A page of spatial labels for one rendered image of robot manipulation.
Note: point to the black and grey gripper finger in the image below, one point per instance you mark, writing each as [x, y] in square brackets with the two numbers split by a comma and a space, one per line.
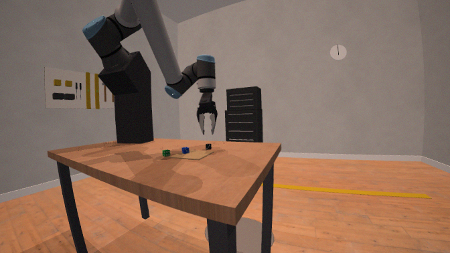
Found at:
[213, 118]
[201, 117]

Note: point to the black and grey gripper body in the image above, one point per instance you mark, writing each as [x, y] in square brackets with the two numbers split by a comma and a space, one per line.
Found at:
[212, 105]

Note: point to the green die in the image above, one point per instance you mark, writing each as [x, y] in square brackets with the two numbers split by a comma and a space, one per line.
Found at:
[166, 153]

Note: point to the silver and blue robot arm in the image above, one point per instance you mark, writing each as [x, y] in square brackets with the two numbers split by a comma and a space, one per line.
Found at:
[104, 35]

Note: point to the tan mat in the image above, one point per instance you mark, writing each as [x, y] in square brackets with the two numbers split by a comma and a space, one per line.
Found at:
[193, 155]

